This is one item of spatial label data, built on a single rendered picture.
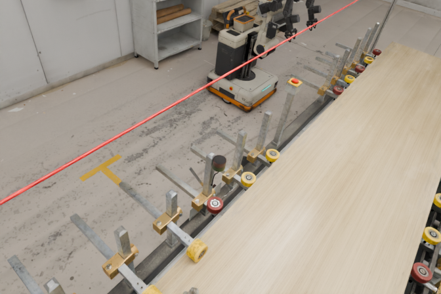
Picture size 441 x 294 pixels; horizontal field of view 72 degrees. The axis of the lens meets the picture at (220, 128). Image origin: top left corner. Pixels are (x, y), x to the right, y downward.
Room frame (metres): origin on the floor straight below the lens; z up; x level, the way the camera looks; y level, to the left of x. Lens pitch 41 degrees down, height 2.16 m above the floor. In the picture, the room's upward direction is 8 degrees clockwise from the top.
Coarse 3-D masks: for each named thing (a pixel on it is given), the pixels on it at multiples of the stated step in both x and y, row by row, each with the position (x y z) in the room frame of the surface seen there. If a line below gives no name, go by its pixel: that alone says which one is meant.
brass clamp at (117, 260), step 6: (132, 246) 0.58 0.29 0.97; (132, 252) 0.55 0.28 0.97; (114, 258) 0.52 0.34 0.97; (120, 258) 0.53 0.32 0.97; (126, 258) 0.53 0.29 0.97; (132, 258) 0.54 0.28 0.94; (114, 264) 0.50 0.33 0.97; (120, 264) 0.50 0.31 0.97; (126, 264) 0.52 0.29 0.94; (108, 270) 0.47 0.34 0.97; (114, 270) 0.48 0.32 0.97; (108, 276) 0.47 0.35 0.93; (114, 276) 0.47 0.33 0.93
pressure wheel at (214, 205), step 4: (208, 200) 0.89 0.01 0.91; (212, 200) 0.90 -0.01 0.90; (216, 200) 0.90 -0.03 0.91; (220, 200) 0.90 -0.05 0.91; (208, 204) 0.87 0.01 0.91; (212, 204) 0.87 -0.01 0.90; (216, 204) 0.88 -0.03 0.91; (220, 204) 0.88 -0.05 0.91; (208, 208) 0.85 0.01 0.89; (212, 208) 0.85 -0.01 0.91; (216, 208) 0.85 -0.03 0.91; (220, 208) 0.86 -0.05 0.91; (212, 212) 0.84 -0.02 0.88; (216, 212) 0.84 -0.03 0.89
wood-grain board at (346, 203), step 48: (384, 96) 2.09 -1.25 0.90; (432, 96) 2.20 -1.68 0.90; (336, 144) 1.44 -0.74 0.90; (384, 144) 1.51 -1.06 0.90; (432, 144) 1.57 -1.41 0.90; (288, 192) 1.01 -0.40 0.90; (336, 192) 1.06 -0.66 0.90; (384, 192) 1.10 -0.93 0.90; (432, 192) 1.15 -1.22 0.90; (240, 240) 0.71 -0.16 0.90; (288, 240) 0.74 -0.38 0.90; (336, 240) 0.77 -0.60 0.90; (384, 240) 0.81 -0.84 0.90; (240, 288) 0.50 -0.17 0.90; (288, 288) 0.53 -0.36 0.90; (336, 288) 0.55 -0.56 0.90; (384, 288) 0.58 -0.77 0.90
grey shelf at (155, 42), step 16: (144, 0) 3.57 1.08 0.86; (160, 0) 3.57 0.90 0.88; (176, 0) 4.38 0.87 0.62; (192, 0) 4.34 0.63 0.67; (144, 16) 3.58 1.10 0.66; (192, 16) 4.13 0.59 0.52; (144, 32) 3.59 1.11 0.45; (160, 32) 3.56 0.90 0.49; (176, 32) 4.38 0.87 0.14; (192, 32) 4.32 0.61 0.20; (144, 48) 3.60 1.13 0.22; (160, 48) 3.83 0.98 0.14; (176, 48) 3.89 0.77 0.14
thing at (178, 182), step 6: (156, 168) 1.10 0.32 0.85; (162, 168) 1.09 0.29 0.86; (162, 174) 1.07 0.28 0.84; (168, 174) 1.06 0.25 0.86; (174, 180) 1.02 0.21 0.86; (180, 180) 1.02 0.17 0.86; (180, 186) 0.99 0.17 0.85; (186, 186) 0.99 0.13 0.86; (186, 192) 0.97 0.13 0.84; (192, 192) 0.96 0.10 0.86; (204, 204) 0.90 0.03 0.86
